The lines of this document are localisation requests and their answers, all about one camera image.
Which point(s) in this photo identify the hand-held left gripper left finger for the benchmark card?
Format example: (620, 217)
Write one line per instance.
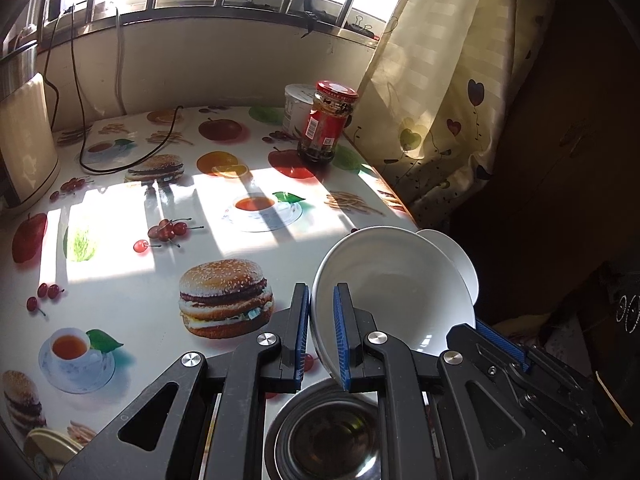
(301, 340)

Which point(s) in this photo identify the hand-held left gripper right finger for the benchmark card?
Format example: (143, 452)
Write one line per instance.
(340, 340)

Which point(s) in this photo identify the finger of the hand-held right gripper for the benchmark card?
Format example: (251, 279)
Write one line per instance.
(550, 400)
(500, 342)

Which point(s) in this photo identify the large white bowl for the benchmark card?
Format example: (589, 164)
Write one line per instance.
(395, 280)

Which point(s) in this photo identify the small white bowl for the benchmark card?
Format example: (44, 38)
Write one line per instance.
(460, 265)

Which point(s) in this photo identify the stainless steel bowl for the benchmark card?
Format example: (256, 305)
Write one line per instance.
(320, 440)

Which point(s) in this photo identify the beige and brown plate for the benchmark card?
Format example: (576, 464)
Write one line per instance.
(45, 447)

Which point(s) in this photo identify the food-print tablecloth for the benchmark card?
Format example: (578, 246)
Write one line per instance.
(150, 260)

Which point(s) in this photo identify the red-lidded glass jar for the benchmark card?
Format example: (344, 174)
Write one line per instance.
(325, 125)

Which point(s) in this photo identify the white plastic tub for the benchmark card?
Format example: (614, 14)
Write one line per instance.
(297, 110)

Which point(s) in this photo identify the cream heart-print curtain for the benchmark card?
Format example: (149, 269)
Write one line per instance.
(440, 85)

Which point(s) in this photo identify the small binder clip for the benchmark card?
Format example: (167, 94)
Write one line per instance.
(357, 25)

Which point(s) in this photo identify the black hook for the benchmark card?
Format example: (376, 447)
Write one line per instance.
(311, 2)

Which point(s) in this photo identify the cream electric kettle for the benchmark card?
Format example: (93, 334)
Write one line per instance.
(25, 135)

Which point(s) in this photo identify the metal window frame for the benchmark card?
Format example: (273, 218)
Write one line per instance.
(200, 12)

